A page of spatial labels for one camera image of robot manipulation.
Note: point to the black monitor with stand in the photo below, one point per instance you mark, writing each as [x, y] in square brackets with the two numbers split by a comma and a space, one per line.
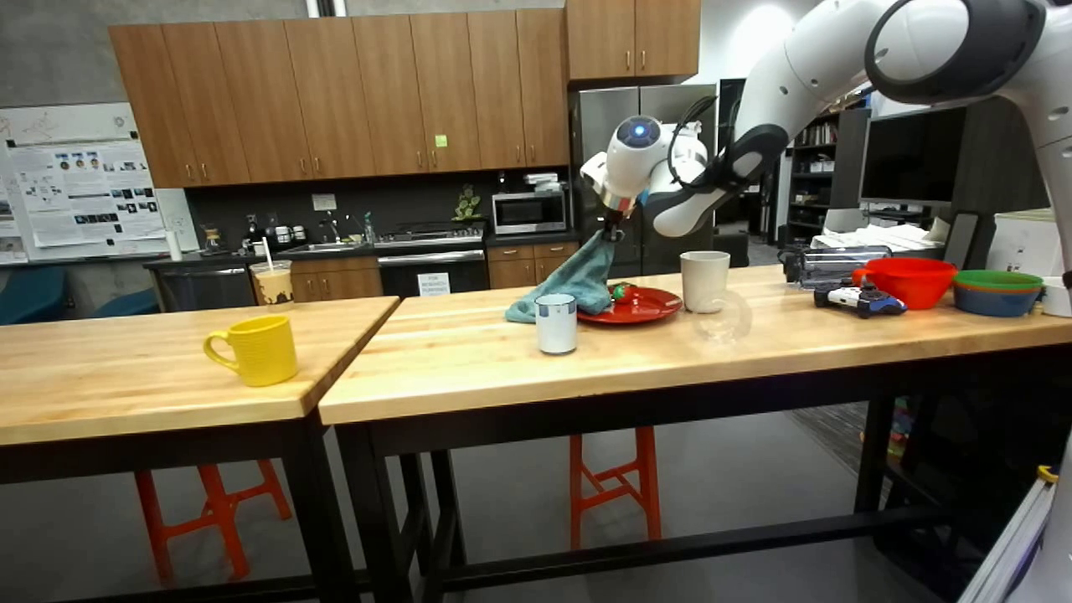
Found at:
[1001, 154]

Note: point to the small white can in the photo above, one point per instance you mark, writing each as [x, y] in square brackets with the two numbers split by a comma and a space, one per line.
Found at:
[555, 326]

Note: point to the dark kitchen countertop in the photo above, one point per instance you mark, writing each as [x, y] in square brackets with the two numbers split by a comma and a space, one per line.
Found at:
[415, 240]

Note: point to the green towel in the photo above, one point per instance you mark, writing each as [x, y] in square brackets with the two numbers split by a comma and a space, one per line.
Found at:
[574, 286]

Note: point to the silver microwave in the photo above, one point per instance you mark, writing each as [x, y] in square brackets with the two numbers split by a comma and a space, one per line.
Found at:
[526, 212]

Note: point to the white poster board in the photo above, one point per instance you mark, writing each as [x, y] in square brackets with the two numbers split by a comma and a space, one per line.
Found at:
[84, 185]

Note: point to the small green plant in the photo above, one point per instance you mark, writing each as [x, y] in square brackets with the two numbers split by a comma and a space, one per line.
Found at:
[466, 204]

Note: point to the yellow mug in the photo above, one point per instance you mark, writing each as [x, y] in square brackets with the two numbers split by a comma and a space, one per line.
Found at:
[267, 353]

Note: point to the black oven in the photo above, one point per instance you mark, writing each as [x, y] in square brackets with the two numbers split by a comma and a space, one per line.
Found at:
[456, 271]

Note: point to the black shelf rack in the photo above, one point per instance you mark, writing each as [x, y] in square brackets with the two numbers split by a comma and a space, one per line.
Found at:
[809, 188]

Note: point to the black undercounter appliance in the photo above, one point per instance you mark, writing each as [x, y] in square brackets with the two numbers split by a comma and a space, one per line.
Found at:
[204, 286]

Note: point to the red plate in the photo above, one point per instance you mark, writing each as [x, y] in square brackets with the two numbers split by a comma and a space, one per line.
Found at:
[644, 308]

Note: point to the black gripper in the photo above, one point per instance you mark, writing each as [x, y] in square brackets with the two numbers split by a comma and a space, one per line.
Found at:
[607, 209]

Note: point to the stainless steel fridge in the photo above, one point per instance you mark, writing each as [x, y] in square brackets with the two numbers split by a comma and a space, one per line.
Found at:
[597, 113]

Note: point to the green bowl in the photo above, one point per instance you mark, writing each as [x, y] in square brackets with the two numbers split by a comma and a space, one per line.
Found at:
[998, 280]

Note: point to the wooden cabinet above fridge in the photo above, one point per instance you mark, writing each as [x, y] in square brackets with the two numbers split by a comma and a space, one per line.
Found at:
[631, 38]

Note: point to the blue lounge chair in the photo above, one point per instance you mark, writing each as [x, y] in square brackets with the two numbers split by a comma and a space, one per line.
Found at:
[32, 292]

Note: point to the wooden wall cabinets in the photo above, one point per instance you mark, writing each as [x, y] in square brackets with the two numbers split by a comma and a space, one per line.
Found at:
[338, 103]

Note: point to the small white box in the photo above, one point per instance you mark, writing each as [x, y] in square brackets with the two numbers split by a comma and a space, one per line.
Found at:
[541, 183]

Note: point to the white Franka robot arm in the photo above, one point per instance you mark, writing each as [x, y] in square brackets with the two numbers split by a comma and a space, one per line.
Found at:
[951, 45]

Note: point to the white wall outlet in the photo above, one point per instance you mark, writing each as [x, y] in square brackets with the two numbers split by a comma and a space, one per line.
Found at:
[323, 201]

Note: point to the black metal table frame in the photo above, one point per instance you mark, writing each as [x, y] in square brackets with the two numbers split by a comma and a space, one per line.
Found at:
[358, 505]
[305, 505]

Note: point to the orange wooden-seat stool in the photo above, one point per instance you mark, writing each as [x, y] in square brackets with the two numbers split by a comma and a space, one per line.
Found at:
[223, 524]
[574, 485]

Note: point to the grey lounge chair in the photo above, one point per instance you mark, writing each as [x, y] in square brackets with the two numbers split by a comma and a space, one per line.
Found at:
[111, 286]

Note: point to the black cylindrical bag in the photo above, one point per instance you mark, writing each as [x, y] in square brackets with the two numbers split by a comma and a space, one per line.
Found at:
[817, 265]

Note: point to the background computer monitor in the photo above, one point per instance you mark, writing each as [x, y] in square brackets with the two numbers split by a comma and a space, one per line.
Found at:
[911, 161]

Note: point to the red bowl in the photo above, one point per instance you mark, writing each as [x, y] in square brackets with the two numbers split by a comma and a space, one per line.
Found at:
[911, 282]

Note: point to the white cloth pile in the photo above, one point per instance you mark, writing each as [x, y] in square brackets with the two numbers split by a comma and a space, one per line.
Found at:
[877, 237]

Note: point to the tall white cup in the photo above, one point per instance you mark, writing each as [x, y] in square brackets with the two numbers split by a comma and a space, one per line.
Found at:
[705, 282]

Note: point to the blue black handheld device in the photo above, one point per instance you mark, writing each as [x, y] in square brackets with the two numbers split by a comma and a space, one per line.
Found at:
[866, 299]

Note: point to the white paper sheet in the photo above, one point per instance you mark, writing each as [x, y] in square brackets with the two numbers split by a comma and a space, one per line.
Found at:
[435, 282]

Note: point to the green cabinet sticker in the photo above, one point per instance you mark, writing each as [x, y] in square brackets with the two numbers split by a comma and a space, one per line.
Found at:
[439, 142]

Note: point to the large white box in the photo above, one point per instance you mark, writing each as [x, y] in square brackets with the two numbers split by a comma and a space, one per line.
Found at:
[1022, 247]

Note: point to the drink cup with straw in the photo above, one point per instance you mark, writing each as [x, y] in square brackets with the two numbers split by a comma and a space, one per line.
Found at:
[272, 282]

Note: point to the white leaning board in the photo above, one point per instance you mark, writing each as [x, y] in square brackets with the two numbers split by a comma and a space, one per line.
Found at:
[1033, 546]

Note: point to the blue bowl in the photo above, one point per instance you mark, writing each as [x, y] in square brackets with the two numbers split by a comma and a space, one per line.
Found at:
[993, 303]

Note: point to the wooden base cabinet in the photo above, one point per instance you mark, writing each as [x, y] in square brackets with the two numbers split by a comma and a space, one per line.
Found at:
[533, 265]
[338, 280]

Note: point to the white bowl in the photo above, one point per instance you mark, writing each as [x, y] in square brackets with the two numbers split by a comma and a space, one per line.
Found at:
[1061, 299]

